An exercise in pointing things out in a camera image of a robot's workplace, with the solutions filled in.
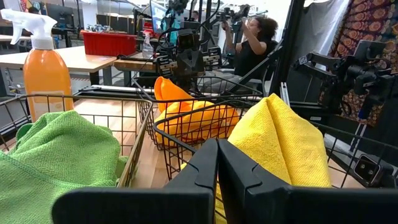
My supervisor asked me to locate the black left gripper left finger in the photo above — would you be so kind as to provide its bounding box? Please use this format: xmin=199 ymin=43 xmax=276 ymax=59
xmin=51 ymin=138 xmax=219 ymax=224

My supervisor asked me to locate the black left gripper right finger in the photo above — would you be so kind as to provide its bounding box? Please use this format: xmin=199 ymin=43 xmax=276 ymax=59
xmin=217 ymin=138 xmax=398 ymax=224

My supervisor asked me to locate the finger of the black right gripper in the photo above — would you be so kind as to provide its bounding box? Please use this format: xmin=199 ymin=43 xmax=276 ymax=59
xmin=177 ymin=51 xmax=190 ymax=91
xmin=189 ymin=51 xmax=203 ymax=91

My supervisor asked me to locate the deep orange microfiber towel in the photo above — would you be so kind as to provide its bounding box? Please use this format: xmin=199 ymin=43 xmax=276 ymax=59
xmin=154 ymin=76 xmax=195 ymax=113

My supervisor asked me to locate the light orange microfiber towel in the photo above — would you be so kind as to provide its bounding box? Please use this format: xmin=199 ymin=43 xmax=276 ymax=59
xmin=154 ymin=101 xmax=241 ymax=147

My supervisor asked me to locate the yellow microfiber towel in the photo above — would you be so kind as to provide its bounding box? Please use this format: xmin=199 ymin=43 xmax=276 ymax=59
xmin=180 ymin=93 xmax=332 ymax=224

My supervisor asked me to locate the green microfiber towel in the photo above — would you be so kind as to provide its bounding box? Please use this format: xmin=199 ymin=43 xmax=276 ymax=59
xmin=14 ymin=110 xmax=129 ymax=187
xmin=0 ymin=149 xmax=119 ymax=224

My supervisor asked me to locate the person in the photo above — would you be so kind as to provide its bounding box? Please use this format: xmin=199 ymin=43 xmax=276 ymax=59
xmin=222 ymin=15 xmax=280 ymax=78

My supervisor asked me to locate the clear spray bottle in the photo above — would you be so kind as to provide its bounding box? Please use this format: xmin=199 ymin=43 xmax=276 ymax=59
xmin=142 ymin=32 xmax=155 ymax=60

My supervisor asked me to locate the computer monitor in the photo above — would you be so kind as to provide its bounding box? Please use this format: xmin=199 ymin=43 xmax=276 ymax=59
xmin=150 ymin=1 xmax=170 ymax=34

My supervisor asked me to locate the red plastic bin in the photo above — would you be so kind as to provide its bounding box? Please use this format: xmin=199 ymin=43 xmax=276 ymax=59
xmin=81 ymin=30 xmax=138 ymax=57

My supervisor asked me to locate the light wooden table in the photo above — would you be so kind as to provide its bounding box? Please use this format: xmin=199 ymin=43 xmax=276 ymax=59
xmin=0 ymin=45 xmax=118 ymax=86

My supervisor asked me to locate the gray curtain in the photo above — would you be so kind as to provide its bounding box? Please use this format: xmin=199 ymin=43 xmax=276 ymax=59
xmin=292 ymin=0 xmax=351 ymax=66

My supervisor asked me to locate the orange spray bottle white trigger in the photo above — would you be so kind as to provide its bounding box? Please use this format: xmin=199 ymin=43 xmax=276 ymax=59
xmin=0 ymin=8 xmax=75 ymax=123

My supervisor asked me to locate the orange floral patterned curtain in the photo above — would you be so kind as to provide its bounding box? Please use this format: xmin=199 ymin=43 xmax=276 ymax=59
xmin=320 ymin=0 xmax=398 ymax=127

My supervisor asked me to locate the dark wire basket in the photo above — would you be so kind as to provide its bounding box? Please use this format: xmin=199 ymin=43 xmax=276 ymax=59
xmin=0 ymin=93 xmax=154 ymax=190
xmin=132 ymin=76 xmax=265 ymax=153
xmin=152 ymin=99 xmax=398 ymax=224

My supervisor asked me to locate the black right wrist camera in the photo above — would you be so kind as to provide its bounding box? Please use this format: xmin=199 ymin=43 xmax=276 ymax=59
xmin=177 ymin=29 xmax=201 ymax=50

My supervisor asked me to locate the black table-level camera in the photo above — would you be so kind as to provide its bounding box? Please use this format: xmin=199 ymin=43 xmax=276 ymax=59
xmin=353 ymin=154 xmax=395 ymax=189

